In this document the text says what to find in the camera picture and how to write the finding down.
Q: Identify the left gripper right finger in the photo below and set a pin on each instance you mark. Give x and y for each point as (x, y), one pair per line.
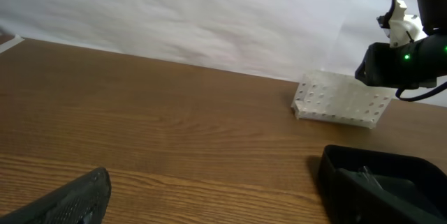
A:
(384, 210)

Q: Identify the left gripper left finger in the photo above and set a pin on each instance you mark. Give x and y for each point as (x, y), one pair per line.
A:
(70, 203)

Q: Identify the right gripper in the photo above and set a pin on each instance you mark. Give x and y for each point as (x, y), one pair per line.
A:
(380, 65)

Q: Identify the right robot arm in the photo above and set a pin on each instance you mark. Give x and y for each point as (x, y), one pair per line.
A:
(433, 7)

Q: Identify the black tray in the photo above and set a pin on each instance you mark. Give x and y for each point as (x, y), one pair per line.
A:
(384, 159)

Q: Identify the white test tube rack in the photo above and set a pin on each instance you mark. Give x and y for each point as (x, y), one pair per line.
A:
(331, 102)

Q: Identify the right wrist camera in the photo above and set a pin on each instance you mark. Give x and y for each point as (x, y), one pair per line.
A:
(401, 25)

